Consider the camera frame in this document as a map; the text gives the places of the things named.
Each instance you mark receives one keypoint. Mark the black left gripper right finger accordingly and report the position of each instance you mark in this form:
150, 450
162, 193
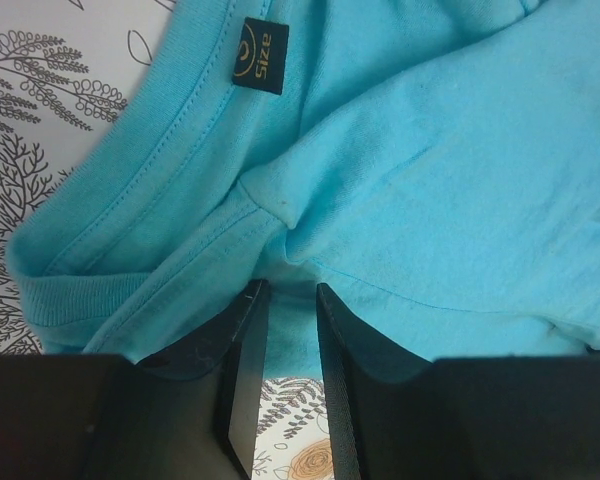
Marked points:
394, 415

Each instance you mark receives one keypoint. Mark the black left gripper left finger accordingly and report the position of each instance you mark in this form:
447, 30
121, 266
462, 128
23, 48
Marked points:
188, 411

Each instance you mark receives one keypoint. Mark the turquoise t shirt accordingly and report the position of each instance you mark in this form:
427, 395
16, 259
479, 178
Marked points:
437, 163

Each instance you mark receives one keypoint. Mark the floral patterned table mat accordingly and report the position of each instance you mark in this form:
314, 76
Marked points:
30, 125

